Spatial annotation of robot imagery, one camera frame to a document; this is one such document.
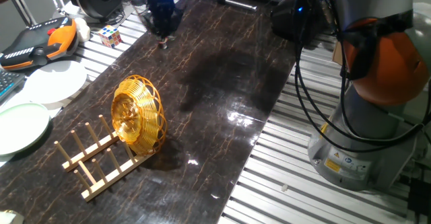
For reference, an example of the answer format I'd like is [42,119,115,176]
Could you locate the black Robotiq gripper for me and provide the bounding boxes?
[143,0,185,50]

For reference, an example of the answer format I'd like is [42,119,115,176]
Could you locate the yellow wire basket dish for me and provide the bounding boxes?
[110,74,168,157]

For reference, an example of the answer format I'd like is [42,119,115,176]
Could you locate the black box beside robot base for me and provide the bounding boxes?
[407,178,431,215]

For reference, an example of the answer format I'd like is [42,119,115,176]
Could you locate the wooden peg dish rack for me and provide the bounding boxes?
[53,114,156,203]

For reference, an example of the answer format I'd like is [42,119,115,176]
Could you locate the Rubik's cube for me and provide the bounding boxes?
[98,24,123,49]

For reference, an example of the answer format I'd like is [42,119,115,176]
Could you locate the white rounded soft object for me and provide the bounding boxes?
[73,17,92,44]

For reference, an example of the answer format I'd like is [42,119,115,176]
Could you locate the black electronics box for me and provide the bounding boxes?
[270,0,321,46]

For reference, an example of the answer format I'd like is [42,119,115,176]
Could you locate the white round plate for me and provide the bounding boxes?
[22,59,89,105]

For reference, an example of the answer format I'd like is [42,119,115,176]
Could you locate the black orange teach pendant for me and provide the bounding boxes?
[0,15,80,71]

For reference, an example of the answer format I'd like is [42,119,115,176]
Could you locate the grey metal pole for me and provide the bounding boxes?
[2,0,38,28]

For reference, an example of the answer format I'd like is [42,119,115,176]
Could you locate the dark computer keyboard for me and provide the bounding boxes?
[0,69,26,104]

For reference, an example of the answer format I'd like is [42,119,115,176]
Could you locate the plain cardboard box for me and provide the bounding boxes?
[331,40,346,67]

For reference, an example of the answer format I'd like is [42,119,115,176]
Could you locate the pale green round plate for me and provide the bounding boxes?
[0,102,51,157]

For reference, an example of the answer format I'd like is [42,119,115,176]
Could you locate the small white gold box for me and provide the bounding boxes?
[0,210,25,224]

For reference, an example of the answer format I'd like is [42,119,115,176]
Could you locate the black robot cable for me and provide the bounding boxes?
[301,0,431,144]
[292,0,431,153]

